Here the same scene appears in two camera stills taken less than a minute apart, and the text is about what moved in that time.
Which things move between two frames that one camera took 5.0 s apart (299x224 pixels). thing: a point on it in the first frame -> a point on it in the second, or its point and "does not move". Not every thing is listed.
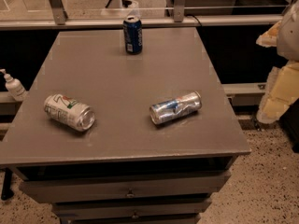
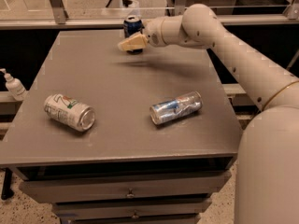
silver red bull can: [176, 107] does not move
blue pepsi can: [134, 35] does not move
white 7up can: [68, 112] does not move
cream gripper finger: [281, 91] -> [154, 35]
